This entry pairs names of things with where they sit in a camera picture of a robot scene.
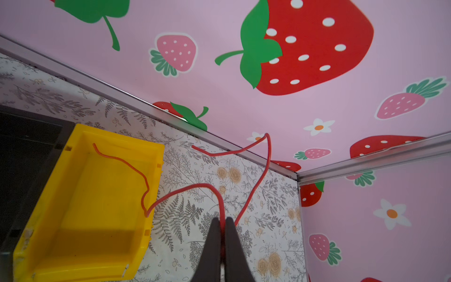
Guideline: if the red cable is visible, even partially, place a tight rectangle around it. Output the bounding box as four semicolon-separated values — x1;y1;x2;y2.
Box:
92;133;272;263

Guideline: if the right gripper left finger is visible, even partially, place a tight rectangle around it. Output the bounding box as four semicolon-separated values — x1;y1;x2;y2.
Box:
191;218;222;282

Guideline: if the black plastic bin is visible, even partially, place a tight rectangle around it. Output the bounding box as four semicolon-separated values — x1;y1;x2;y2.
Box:
1;106;75;264

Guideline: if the yellow plastic bin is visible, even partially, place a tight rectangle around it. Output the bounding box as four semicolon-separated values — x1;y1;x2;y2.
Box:
12;125;164;282

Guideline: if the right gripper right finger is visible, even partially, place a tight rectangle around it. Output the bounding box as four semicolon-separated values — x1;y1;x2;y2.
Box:
224;217;255;282

